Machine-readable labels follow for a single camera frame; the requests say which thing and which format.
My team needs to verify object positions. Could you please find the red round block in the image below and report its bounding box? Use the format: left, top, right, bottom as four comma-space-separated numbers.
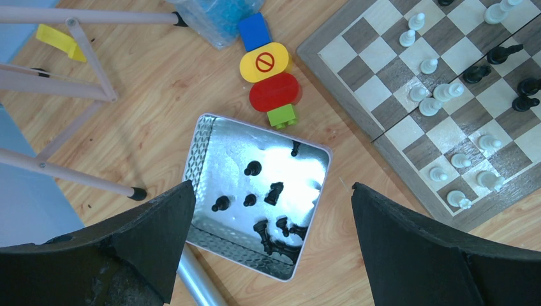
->
249, 72, 302, 112

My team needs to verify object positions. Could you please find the pink music stand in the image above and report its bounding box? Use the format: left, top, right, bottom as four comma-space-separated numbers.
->
1, 6, 186, 201

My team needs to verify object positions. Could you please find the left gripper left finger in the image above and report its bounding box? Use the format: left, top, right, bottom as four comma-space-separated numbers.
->
1, 180, 196, 305

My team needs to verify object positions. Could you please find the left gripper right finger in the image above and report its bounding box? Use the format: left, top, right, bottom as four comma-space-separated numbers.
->
351, 182, 540, 305

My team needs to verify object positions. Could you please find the blue small block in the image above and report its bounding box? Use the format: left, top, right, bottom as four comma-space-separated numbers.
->
238, 12, 273, 52

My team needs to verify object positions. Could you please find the yellow round sign block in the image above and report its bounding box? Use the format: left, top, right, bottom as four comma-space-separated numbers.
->
239, 42, 293, 83

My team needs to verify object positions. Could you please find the green small block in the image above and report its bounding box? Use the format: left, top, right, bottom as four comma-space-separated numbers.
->
267, 104, 299, 129

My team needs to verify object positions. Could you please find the wooden chess board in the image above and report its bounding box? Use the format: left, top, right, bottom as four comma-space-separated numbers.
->
297, 0, 540, 231

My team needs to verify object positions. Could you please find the yellow block near stand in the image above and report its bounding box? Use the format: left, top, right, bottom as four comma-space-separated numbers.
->
36, 24, 87, 62

